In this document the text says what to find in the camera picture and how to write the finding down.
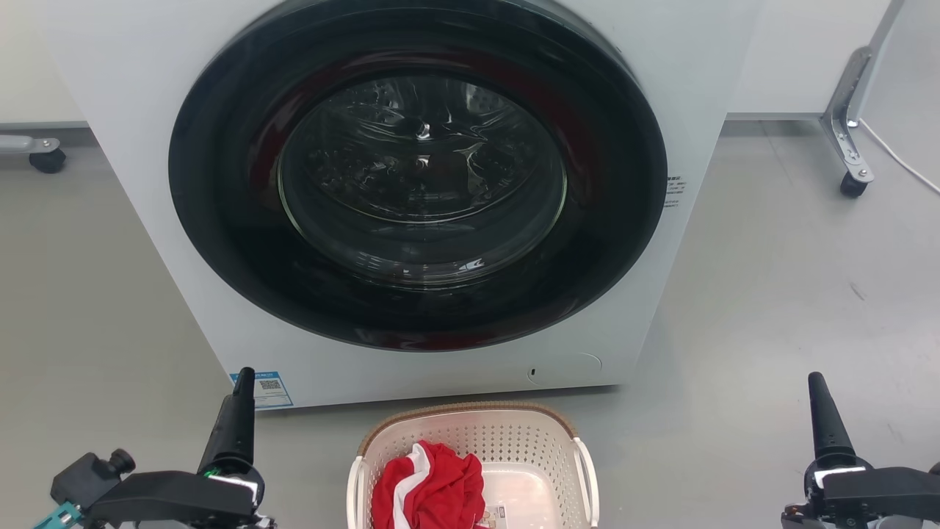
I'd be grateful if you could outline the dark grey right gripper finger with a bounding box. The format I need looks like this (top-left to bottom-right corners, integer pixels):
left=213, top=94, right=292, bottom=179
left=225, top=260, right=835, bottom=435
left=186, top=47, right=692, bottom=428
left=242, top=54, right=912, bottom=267
left=808, top=372, right=857, bottom=465

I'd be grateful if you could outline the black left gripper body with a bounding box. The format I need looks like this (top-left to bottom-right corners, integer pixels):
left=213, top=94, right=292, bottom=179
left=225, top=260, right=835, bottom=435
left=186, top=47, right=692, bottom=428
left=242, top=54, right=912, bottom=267
left=50, top=448, right=274, bottom=529

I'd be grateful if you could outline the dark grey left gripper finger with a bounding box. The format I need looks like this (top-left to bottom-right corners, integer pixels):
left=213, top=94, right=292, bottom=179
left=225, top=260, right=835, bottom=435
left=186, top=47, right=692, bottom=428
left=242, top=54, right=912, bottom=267
left=197, top=367, right=256, bottom=475

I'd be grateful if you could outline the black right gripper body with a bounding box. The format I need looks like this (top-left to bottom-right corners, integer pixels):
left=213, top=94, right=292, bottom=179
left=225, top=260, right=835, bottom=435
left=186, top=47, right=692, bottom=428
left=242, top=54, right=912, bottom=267
left=781, top=454, right=940, bottom=529

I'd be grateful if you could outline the cream perforated plastic laundry basket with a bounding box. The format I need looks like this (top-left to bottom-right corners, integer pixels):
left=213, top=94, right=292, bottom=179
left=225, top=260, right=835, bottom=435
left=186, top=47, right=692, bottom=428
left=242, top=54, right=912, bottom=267
left=347, top=401, right=600, bottom=529

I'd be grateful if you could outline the blue QR label sticker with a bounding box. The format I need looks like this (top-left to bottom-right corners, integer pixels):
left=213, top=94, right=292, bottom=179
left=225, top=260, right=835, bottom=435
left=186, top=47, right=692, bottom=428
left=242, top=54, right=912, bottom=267
left=229, top=370, right=294, bottom=410

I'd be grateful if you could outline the red and white garment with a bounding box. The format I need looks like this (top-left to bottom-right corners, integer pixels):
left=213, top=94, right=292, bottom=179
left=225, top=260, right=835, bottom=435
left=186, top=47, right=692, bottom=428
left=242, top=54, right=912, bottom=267
left=372, top=440, right=487, bottom=529

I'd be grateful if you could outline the round black glass washer door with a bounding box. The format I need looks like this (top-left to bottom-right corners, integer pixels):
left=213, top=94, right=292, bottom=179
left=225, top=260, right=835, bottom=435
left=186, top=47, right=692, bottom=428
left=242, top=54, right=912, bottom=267
left=168, top=0, right=668, bottom=352

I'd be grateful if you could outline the white front-load washing machine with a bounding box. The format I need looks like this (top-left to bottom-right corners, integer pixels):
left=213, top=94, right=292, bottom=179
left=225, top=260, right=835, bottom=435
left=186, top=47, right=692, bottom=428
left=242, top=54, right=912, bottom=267
left=38, top=0, right=764, bottom=410

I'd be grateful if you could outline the white partition panel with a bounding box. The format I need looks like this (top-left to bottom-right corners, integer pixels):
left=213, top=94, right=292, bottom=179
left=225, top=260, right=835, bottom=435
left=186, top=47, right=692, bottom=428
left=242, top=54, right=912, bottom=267
left=726, top=0, right=894, bottom=121

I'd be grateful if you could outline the white cable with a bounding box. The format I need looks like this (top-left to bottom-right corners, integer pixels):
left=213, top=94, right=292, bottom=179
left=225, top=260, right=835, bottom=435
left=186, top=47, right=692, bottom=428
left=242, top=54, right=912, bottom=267
left=858, top=118, right=940, bottom=196

